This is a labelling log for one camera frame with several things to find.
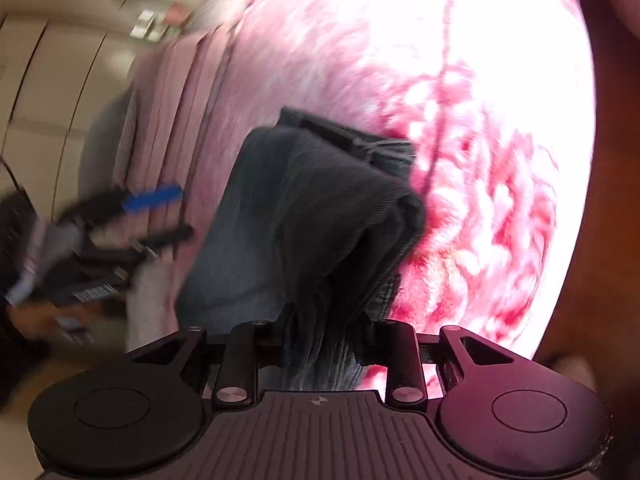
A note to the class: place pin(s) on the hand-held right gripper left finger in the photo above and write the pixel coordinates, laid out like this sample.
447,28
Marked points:
270,347

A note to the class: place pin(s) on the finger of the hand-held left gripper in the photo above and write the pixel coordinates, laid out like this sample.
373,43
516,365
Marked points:
150,199
165,240

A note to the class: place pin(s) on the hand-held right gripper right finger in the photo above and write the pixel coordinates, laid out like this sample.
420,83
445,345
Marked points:
372,347

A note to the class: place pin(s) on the dark blue-grey jeans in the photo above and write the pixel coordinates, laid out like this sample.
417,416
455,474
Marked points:
310,210

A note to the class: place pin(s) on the person's left hand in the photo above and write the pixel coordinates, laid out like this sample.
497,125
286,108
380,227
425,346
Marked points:
30,322

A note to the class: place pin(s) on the pink striped quilt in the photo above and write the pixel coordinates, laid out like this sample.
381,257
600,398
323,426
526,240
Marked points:
175,125

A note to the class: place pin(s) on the white sliding wardrobe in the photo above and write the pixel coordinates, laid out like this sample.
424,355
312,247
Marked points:
50,85

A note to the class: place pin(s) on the white ribbed pillow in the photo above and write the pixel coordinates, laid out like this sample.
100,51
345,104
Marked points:
220,2

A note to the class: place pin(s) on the pink floral blanket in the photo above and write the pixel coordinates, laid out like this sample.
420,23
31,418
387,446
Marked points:
500,160

